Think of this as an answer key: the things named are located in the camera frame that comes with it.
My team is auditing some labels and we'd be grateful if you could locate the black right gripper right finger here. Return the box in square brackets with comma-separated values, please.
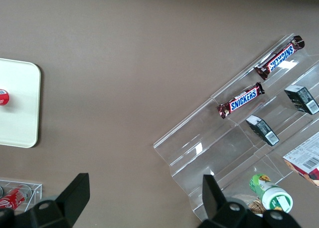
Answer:
[197, 174, 260, 228]

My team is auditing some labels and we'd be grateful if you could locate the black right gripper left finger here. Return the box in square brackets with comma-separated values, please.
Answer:
[14, 173, 91, 228]

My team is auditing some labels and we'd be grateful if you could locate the tan wicker basket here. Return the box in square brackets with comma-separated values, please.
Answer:
[245, 197, 265, 216]

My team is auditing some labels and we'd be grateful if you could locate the beige plastic tray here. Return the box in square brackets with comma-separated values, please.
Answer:
[0, 58, 42, 149]

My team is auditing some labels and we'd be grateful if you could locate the clear acrylic bottle rack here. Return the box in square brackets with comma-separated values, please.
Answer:
[0, 179, 43, 214]

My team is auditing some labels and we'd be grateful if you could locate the red cola bottle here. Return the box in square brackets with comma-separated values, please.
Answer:
[0, 185, 32, 210]

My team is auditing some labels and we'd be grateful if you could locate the green white plastic bottle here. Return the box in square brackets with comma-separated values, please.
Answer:
[249, 173, 294, 213]

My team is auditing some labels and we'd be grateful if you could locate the clear acrylic stepped display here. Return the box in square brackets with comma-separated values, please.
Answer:
[153, 32, 319, 223]

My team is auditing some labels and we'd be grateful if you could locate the small black carton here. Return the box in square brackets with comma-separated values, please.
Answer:
[245, 114, 280, 147]
[284, 85, 319, 116]

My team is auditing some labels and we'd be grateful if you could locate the printed carton with barcode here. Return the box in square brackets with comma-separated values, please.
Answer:
[282, 135, 319, 188]

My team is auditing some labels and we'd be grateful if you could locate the Snickers chocolate bar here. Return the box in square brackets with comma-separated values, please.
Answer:
[215, 81, 266, 120]
[253, 35, 306, 81]

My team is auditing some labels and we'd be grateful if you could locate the red white yogurt cup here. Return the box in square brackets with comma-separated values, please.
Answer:
[0, 88, 10, 106]

